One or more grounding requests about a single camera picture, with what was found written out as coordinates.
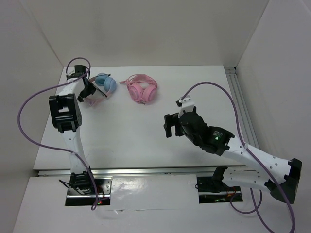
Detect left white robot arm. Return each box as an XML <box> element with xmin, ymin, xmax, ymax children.
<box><xmin>49</xmin><ymin>82</ymin><xmax>96</xmax><ymax>194</ymax></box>

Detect thin black headphone cable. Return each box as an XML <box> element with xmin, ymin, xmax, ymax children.
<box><xmin>88</xmin><ymin>73</ymin><xmax>112</xmax><ymax>98</ymax></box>

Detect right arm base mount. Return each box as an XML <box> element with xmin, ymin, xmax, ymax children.
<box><xmin>195</xmin><ymin>166</ymin><xmax>243</xmax><ymax>204</ymax></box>

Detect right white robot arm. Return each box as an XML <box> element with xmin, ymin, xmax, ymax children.
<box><xmin>164</xmin><ymin>110</ymin><xmax>302</xmax><ymax>204</ymax></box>

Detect blue pink cat-ear headphones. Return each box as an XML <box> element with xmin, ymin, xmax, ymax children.
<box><xmin>84</xmin><ymin>73</ymin><xmax>117</xmax><ymax>106</ymax></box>

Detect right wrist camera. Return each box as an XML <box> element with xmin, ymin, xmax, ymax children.
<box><xmin>176</xmin><ymin>95</ymin><xmax>195</xmax><ymax>118</ymax></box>

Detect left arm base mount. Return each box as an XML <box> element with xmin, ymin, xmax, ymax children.
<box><xmin>59</xmin><ymin>178</ymin><xmax>112</xmax><ymax>206</ymax></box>

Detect aluminium front rail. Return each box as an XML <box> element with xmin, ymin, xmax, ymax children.
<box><xmin>37</xmin><ymin>165</ymin><xmax>246</xmax><ymax>177</ymax></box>

